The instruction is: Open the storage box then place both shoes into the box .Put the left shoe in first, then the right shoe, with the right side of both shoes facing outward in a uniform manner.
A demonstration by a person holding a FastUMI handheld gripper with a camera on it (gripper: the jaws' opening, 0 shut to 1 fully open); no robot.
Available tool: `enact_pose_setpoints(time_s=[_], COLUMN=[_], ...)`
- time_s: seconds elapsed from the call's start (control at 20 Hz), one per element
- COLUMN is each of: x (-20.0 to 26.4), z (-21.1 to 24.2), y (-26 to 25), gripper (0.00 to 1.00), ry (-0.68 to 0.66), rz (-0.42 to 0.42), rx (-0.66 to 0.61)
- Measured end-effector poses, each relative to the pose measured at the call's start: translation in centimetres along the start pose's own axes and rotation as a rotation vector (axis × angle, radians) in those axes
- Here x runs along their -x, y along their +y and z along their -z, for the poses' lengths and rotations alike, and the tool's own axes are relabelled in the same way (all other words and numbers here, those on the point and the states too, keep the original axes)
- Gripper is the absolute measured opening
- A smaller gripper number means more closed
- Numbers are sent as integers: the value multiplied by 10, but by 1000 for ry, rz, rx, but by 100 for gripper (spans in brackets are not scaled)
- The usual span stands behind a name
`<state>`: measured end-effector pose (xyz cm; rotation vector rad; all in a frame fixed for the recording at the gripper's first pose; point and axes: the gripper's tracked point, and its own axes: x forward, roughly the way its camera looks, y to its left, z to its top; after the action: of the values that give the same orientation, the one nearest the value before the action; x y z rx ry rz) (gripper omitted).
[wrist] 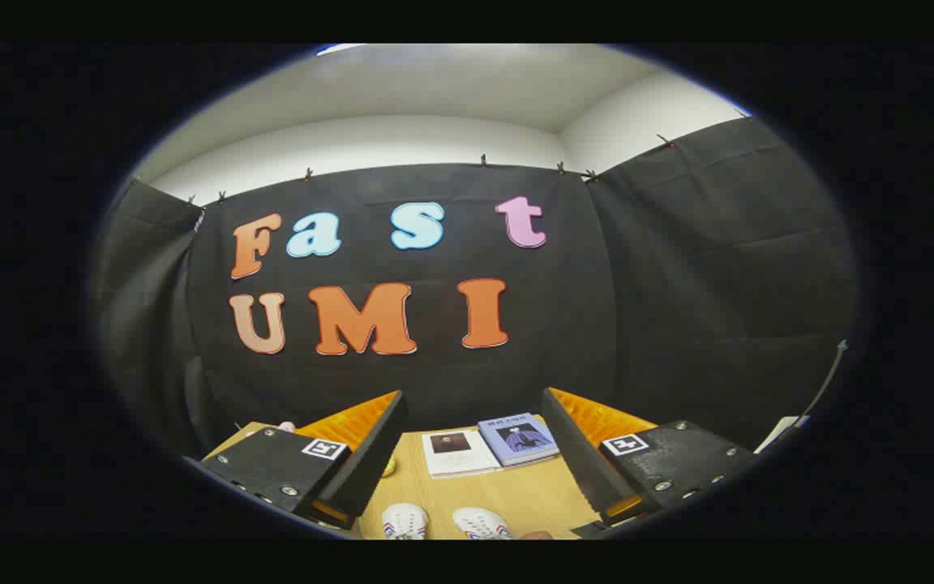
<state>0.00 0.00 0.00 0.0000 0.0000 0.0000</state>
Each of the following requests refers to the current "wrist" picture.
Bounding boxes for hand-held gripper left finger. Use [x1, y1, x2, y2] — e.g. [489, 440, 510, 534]
[201, 390, 409, 532]

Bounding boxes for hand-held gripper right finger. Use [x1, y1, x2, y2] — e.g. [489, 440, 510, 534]
[541, 387, 760, 532]

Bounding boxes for white striped canvas shoe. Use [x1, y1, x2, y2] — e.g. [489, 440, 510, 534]
[452, 507, 514, 541]
[382, 503, 430, 541]

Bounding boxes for blue book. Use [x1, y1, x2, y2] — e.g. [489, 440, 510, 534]
[478, 412, 561, 468]

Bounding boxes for white book with dark portrait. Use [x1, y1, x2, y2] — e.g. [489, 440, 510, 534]
[422, 428, 502, 479]

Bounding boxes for black backdrop cloth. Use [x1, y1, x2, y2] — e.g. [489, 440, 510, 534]
[92, 116, 861, 455]

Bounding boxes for thin grey cable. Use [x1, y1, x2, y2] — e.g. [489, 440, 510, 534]
[795, 339, 850, 427]

